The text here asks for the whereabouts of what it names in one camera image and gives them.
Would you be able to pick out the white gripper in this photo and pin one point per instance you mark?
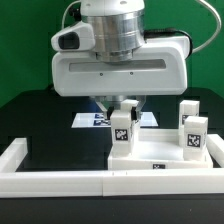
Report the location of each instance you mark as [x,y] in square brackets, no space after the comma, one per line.
[157,68]

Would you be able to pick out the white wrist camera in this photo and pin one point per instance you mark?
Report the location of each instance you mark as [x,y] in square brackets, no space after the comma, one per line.
[79,37]

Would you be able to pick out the white square tabletop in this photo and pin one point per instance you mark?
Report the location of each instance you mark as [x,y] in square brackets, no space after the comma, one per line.
[156,149]

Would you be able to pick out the white U-shaped obstacle fence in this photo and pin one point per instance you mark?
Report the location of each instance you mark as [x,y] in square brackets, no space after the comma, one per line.
[15,184]

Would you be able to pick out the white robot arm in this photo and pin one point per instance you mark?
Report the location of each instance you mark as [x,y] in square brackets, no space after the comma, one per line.
[108,55]

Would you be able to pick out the white sheet with fiducial markers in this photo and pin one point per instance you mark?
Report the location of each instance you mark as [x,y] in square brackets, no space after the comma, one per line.
[92,120]

